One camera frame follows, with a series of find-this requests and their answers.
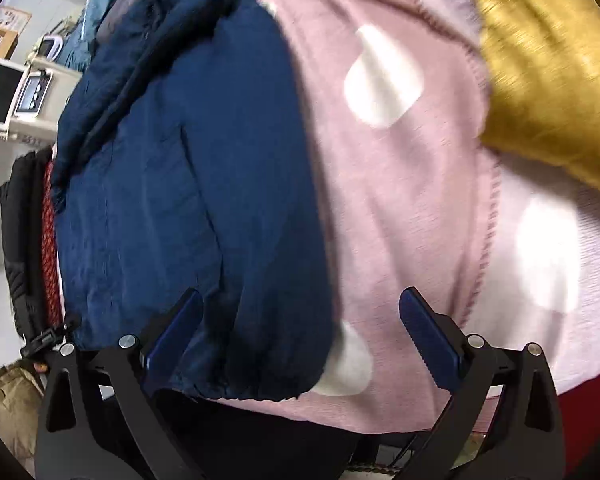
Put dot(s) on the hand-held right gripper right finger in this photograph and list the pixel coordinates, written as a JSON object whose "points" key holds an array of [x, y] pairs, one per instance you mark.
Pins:
{"points": [[430, 340]]}

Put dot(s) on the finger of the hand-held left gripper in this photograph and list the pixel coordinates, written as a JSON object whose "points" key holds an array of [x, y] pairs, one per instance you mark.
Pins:
{"points": [[47, 337]]}

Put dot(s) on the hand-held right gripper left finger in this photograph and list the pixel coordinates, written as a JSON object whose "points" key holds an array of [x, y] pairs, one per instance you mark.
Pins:
{"points": [[172, 340]]}

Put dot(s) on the navy blue jacket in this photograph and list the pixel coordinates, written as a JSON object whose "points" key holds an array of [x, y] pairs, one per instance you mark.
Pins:
{"points": [[180, 185]]}

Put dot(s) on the khaki pants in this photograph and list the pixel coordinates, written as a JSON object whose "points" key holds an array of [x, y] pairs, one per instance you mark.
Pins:
{"points": [[7, 410]]}

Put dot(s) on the red floral cloth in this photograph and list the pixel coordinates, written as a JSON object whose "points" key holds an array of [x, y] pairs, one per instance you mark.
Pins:
{"points": [[50, 240]]}

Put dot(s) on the folded black garment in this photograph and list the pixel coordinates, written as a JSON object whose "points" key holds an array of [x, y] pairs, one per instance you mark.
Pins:
{"points": [[22, 235]]}

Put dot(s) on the pink polka dot blanket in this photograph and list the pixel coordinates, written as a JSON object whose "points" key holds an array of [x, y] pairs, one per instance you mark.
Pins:
{"points": [[395, 185]]}

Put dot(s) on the beige machine with dials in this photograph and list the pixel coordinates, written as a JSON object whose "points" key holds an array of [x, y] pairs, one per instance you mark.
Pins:
{"points": [[45, 95]]}

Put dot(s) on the white framed monitor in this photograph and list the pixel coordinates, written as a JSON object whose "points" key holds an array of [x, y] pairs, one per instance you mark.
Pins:
{"points": [[0, 92]]}

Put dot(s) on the white handheld device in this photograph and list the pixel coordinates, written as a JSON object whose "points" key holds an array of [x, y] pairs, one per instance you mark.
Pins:
{"points": [[50, 46]]}

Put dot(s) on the mustard yellow cloth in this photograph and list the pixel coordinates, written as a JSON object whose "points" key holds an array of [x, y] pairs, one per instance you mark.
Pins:
{"points": [[545, 60]]}

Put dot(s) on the light blue denim garment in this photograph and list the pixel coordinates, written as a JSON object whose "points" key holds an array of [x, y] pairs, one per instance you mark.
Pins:
{"points": [[95, 10]]}

